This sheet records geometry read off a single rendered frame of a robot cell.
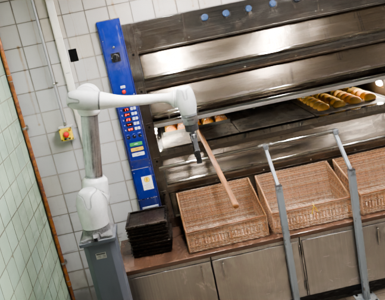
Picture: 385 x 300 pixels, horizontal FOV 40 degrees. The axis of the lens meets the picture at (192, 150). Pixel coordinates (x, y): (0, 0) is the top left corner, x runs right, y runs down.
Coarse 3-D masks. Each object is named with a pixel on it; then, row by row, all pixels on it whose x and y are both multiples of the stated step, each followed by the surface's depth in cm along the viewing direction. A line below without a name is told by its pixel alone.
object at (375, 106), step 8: (376, 104) 391; (384, 104) 390; (336, 112) 390; (344, 112) 389; (352, 112) 389; (360, 112) 390; (296, 120) 391; (304, 120) 387; (312, 120) 388; (320, 120) 388; (264, 128) 388; (272, 128) 386; (280, 128) 387; (288, 128) 387; (224, 136) 387; (232, 136) 385; (240, 136) 385; (248, 136) 386; (184, 144) 388; (200, 144) 384; (208, 144) 385; (216, 144) 385; (160, 152) 383; (168, 152) 383; (176, 152) 384
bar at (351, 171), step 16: (336, 128) 353; (272, 144) 350; (192, 160) 348; (208, 160) 349; (352, 176) 337; (352, 192) 339; (352, 208) 345; (288, 240) 344; (288, 256) 346; (368, 288) 358
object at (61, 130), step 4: (68, 124) 371; (72, 124) 369; (60, 128) 364; (64, 128) 364; (68, 128) 365; (72, 128) 365; (60, 132) 365; (68, 132) 365; (72, 132) 366; (60, 136) 366; (68, 136) 366; (72, 136) 366; (64, 140) 366
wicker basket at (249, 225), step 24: (192, 192) 388; (216, 192) 389; (240, 192) 391; (192, 216) 389; (216, 216) 390; (240, 216) 390; (264, 216) 350; (192, 240) 367; (216, 240) 351; (240, 240) 352
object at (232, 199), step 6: (198, 132) 404; (204, 138) 383; (204, 144) 368; (210, 150) 350; (210, 156) 337; (216, 162) 321; (216, 168) 311; (222, 174) 298; (222, 180) 289; (228, 186) 278; (228, 192) 270; (234, 198) 260; (234, 204) 253
